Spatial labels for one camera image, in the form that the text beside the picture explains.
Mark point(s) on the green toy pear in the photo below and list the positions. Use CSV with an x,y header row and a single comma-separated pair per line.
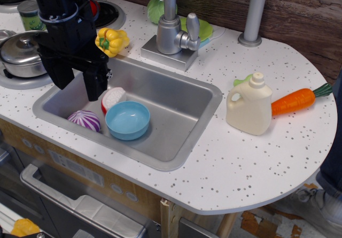
x,y
238,81

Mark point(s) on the steel pot with lid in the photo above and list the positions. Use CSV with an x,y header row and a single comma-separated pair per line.
x,y
20,57

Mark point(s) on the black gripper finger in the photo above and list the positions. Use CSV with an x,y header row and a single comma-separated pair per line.
x,y
61,76
95,84

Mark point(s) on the yellow toy bell pepper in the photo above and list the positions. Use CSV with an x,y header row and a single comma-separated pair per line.
x,y
111,41

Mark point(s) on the grey support pole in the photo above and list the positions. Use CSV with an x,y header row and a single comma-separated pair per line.
x,y
250,37

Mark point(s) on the red toy chili pepper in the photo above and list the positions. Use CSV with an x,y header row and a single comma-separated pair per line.
x,y
95,7

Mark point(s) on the silver toy faucet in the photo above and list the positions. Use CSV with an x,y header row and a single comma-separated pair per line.
x,y
171,45

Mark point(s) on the grey sneaker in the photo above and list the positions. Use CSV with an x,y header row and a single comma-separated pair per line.
x,y
317,207

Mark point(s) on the black stove burner middle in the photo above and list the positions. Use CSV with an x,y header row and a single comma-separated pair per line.
x,y
110,15

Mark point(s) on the orange toy carrot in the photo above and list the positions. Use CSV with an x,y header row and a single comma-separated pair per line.
x,y
300,99

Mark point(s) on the cream detergent bottle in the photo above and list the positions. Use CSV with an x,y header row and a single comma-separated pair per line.
x,y
249,105

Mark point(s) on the silver sink basin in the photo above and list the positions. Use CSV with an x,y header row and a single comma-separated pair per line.
x,y
158,124

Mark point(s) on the yellow object bottom left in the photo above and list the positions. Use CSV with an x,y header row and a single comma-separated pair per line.
x,y
24,227

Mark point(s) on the green pea can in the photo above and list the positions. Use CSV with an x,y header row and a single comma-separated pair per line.
x,y
28,11

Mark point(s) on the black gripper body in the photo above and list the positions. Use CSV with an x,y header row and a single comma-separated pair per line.
x,y
70,41

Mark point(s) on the green toy cabbage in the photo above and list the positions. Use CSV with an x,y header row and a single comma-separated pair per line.
x,y
159,11

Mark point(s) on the purple striped toy onion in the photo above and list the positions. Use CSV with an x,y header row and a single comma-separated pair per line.
x,y
87,119

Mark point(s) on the silver oven door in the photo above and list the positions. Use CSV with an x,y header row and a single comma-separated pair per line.
x,y
77,210

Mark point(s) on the green plate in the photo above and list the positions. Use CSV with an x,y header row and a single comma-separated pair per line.
x,y
205,30

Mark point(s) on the red white toy radish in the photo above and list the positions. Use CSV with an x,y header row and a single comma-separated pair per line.
x,y
112,97

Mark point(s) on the light blue bowl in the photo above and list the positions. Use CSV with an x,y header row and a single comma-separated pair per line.
x,y
127,120

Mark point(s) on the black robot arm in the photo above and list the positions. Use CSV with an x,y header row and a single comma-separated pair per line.
x,y
69,45

